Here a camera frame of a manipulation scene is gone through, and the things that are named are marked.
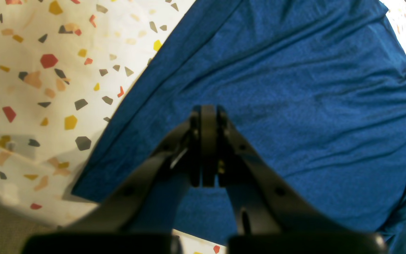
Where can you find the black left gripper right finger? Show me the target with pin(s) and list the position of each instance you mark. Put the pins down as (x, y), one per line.
(271, 217)

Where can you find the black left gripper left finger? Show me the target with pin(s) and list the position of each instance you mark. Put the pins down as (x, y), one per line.
(138, 217)

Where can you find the blue t-shirt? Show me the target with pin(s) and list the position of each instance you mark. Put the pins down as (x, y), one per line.
(318, 87)

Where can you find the terrazzo patterned tablecloth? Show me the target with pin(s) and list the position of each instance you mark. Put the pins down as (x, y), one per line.
(65, 68)

